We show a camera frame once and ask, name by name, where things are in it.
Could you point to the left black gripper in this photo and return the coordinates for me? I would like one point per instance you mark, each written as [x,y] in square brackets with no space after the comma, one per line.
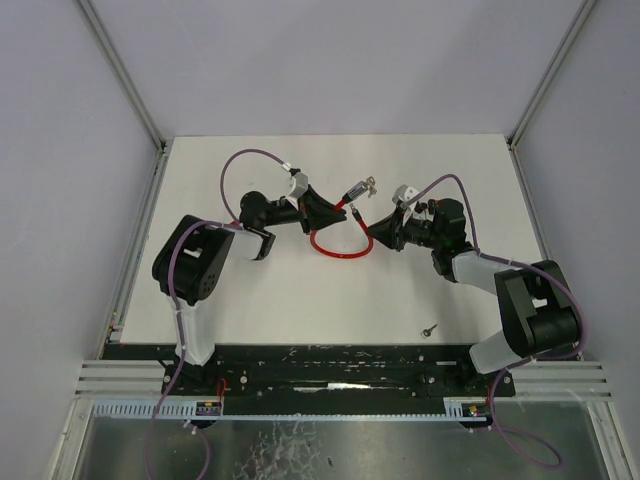
[305,215]

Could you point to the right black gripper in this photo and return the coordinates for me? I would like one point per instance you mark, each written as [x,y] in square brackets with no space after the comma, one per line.
[400,230]

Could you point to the cable lock keys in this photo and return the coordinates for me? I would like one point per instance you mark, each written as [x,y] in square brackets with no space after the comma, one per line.
[370,185]

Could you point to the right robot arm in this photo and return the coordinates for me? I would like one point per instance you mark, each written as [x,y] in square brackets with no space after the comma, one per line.
[537,311]

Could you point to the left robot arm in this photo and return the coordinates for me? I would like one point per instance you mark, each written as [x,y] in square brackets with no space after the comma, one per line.
[190,264]

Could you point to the brass padlock key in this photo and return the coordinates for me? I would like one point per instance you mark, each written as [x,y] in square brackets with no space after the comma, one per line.
[427,332]

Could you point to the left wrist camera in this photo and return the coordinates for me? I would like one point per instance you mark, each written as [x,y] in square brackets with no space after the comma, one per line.
[298,186]

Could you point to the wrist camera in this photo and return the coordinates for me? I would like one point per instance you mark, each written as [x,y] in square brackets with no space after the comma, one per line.
[402,195]
[298,186]

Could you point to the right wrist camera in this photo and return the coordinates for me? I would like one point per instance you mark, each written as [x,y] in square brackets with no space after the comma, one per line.
[402,195]

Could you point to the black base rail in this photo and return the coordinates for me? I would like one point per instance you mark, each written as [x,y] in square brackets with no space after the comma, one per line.
[324,380]

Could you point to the white cable duct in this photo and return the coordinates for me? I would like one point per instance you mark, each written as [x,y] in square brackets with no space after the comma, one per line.
[169,409]

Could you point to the left aluminium frame post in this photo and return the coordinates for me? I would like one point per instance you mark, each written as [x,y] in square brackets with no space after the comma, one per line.
[108,49]

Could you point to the aluminium frame post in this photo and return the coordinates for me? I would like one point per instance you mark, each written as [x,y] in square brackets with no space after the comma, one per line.
[553,68]
[108,49]

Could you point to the right aluminium frame post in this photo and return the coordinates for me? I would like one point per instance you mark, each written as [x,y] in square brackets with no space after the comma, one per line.
[553,68]

